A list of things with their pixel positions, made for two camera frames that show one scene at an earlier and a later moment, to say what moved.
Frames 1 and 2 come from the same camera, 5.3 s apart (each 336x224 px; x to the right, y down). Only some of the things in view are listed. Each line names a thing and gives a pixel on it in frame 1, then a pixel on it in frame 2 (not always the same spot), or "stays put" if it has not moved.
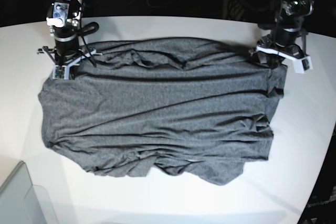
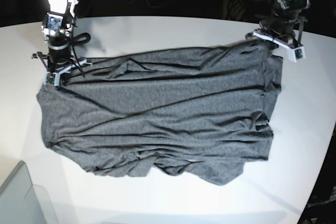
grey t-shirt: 194,106 stays put
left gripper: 66,54 to 59,60
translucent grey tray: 22,202 stays put
